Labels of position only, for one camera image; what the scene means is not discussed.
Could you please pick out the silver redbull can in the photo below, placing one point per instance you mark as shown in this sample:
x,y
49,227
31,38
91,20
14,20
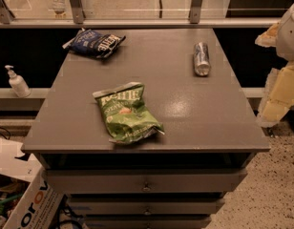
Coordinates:
x,y
202,66

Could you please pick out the green Kettle chip bag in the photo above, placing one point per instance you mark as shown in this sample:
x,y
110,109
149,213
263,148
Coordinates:
x,y
125,115

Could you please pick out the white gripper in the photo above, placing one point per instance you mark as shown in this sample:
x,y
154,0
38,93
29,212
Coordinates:
x,y
289,37

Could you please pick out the white cardboard box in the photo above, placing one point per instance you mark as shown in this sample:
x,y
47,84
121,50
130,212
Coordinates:
x,y
27,201

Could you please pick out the grey drawer cabinet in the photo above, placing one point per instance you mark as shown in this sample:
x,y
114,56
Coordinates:
x,y
175,180

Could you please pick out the grey metal railing frame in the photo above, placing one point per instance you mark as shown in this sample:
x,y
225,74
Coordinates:
x,y
141,13

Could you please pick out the blue Kettle chip bag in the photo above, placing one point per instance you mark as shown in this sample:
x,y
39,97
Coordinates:
x,y
94,44

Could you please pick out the white pump soap bottle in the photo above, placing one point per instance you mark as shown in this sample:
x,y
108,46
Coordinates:
x,y
17,83

